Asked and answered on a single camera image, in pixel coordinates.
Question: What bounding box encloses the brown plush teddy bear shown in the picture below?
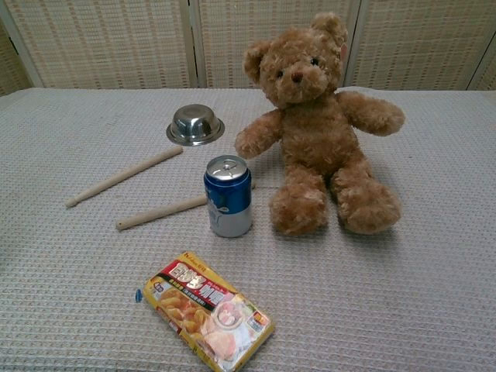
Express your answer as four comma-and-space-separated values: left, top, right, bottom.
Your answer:
233, 12, 407, 236

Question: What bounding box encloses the blue and silver drink can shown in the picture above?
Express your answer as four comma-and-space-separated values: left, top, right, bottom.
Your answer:
203, 154, 253, 239

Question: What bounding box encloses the small stainless steel bowl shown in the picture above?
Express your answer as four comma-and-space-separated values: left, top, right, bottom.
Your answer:
166, 104, 226, 147

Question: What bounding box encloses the wooden stick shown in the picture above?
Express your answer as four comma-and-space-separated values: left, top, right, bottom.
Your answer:
64, 145, 184, 208
115, 182, 257, 232

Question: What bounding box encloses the yellow curry box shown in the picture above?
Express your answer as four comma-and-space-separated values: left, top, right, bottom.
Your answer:
134, 251, 277, 372

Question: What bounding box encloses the beige waffle-weave table cloth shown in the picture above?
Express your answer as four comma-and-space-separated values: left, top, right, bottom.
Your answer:
0, 86, 496, 372

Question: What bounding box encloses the woven folding screen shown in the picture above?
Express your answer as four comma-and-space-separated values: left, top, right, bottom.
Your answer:
0, 0, 496, 97

